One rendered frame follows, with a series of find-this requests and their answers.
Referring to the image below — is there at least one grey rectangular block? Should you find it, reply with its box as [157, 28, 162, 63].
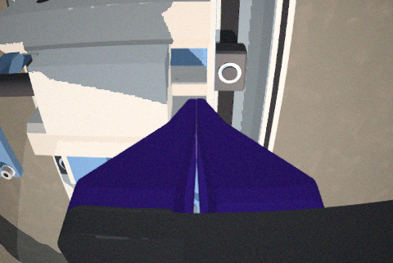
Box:
[27, 44, 173, 137]

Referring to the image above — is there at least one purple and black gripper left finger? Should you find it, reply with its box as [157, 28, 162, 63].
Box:
[67, 99, 197, 213]

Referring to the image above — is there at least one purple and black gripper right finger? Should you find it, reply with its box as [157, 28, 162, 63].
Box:
[196, 98, 324, 213]

